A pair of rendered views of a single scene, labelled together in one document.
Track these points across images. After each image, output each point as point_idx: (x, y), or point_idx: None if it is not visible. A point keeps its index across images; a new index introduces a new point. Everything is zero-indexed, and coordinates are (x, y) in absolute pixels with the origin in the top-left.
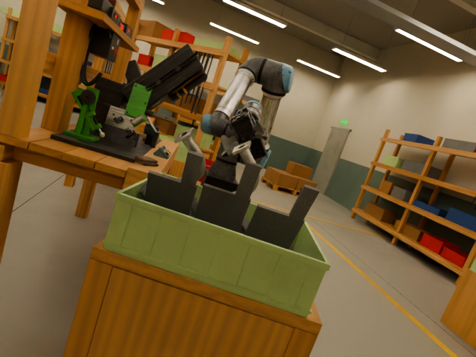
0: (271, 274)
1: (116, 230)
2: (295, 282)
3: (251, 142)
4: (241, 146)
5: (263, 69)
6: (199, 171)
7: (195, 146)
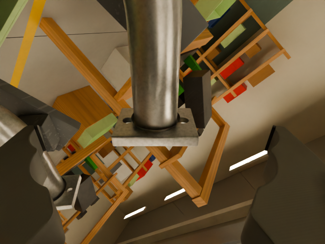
0: None
1: None
2: None
3: (197, 133)
4: (150, 132)
5: None
6: (27, 96)
7: (54, 164)
